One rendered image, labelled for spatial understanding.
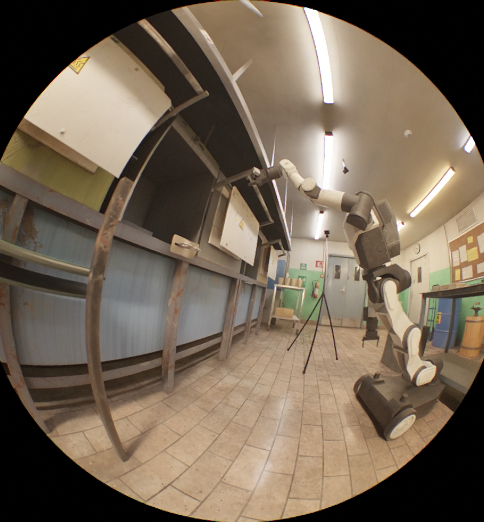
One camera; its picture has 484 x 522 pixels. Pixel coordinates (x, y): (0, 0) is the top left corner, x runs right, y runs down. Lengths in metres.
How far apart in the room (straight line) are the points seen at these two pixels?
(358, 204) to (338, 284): 4.31
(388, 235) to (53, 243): 1.31
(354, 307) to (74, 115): 5.38
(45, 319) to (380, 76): 2.51
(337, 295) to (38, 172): 5.21
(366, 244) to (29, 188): 1.24
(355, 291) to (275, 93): 4.82
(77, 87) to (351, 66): 1.78
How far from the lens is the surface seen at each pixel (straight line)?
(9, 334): 0.65
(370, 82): 1.96
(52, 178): 0.59
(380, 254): 0.86
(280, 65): 1.79
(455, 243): 4.41
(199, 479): 0.77
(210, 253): 1.02
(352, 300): 5.06
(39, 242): 0.63
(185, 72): 0.73
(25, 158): 0.62
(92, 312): 0.38
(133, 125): 0.59
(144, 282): 0.76
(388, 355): 2.27
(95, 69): 0.67
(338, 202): 0.77
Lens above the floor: 0.72
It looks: 10 degrees up
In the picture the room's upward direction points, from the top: 10 degrees clockwise
